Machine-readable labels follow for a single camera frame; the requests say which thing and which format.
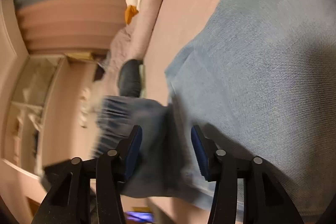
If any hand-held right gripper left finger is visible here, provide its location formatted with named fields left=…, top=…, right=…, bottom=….
left=33, top=125, right=143, bottom=224

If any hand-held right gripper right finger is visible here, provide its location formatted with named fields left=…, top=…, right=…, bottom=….
left=191, top=125, right=302, bottom=224

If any dark folded cloth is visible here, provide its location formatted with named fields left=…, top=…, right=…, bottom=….
left=117, top=59, right=143, bottom=97

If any blue lit screen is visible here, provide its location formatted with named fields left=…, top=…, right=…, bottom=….
left=126, top=211, right=153, bottom=222

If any yellow box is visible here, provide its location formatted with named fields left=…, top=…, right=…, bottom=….
left=66, top=52, right=95, bottom=63

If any glass door cabinet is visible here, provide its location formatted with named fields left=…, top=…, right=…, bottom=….
left=0, top=53, right=69, bottom=180

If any pink bed sheet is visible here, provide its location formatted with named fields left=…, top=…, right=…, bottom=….
left=142, top=0, right=252, bottom=224

